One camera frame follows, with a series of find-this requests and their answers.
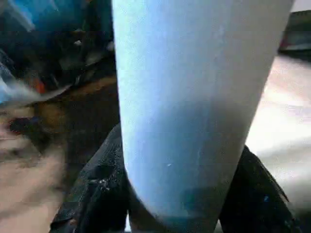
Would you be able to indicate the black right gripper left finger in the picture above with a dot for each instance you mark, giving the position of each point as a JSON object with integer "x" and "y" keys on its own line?
{"x": 97, "y": 194}

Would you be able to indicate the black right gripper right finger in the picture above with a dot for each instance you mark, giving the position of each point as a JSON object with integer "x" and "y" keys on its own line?
{"x": 257, "y": 206}

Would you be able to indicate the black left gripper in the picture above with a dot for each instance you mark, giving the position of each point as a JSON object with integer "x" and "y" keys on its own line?
{"x": 48, "y": 60}

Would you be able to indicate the white plastic table leg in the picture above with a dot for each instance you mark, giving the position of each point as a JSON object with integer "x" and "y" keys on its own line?
{"x": 182, "y": 97}

